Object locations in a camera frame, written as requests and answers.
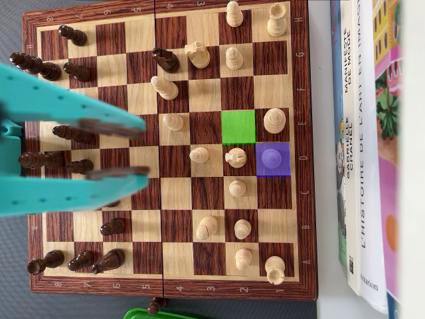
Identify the black queen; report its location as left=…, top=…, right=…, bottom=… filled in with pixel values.
left=17, top=151, right=63, bottom=170

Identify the white pawn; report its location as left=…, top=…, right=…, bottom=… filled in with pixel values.
left=161, top=112, right=185, bottom=133
left=234, top=218, right=252, bottom=239
left=234, top=248, right=253, bottom=271
left=226, top=0, right=242, bottom=28
left=228, top=179, right=247, bottom=199
left=224, top=46, right=244, bottom=70
left=189, top=146, right=210, bottom=165

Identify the white rook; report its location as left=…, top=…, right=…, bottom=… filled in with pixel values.
left=264, top=255, right=286, bottom=286
left=267, top=3, right=288, bottom=37

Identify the wooden chess board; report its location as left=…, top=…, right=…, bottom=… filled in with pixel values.
left=21, top=0, right=316, bottom=302

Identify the black rook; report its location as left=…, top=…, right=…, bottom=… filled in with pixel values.
left=27, top=249, right=65, bottom=276

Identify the dark grey mat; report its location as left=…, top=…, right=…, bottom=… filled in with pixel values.
left=0, top=0, right=319, bottom=319

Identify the black king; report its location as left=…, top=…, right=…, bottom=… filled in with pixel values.
left=9, top=52, right=62, bottom=82

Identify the blue book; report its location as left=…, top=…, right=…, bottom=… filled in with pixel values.
left=329, top=0, right=348, bottom=272

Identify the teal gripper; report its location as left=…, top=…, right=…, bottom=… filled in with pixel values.
left=0, top=62, right=151, bottom=218

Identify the white Gabrielle Chanel book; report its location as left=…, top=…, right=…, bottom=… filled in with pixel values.
left=340, top=0, right=363, bottom=297

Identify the white art history book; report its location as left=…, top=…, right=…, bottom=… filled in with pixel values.
left=355, top=0, right=389, bottom=316

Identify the white bishop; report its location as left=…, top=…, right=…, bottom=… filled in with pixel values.
left=150, top=75, right=179, bottom=101
left=195, top=215, right=219, bottom=241

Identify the white queen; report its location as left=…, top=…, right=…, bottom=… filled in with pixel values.
left=260, top=148, right=283, bottom=169

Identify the white knight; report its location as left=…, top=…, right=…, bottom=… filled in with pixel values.
left=184, top=40, right=211, bottom=70
left=224, top=147, right=248, bottom=168

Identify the colourful pink book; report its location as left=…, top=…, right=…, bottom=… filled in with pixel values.
left=371, top=0, right=404, bottom=319

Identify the black bishop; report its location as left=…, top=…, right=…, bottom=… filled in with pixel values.
left=91, top=248, right=126, bottom=275
left=52, top=124, right=100, bottom=144

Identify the green container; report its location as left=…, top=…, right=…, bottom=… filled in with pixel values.
left=123, top=307, right=200, bottom=319

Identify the black pawn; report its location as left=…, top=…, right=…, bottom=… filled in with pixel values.
left=62, top=62, right=92, bottom=83
left=146, top=297, right=167, bottom=316
left=100, top=217, right=126, bottom=237
left=67, top=250, right=95, bottom=272
left=65, top=158, right=95, bottom=175
left=58, top=25, right=88, bottom=47

